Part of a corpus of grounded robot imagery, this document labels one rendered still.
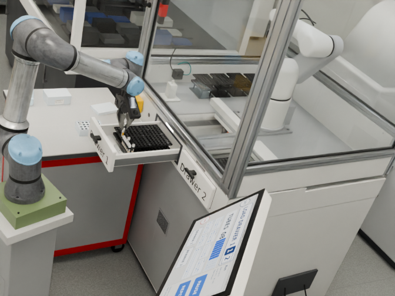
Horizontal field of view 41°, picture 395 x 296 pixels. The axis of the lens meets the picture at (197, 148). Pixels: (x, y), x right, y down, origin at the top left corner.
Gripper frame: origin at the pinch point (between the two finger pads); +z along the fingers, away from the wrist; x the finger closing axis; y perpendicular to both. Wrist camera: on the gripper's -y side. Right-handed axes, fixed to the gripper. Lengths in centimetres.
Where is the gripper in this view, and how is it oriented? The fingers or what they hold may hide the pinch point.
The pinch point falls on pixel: (124, 128)
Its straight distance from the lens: 238.4
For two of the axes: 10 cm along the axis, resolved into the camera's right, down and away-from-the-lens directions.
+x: -8.6, 0.8, -5.0
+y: -4.6, -5.6, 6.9
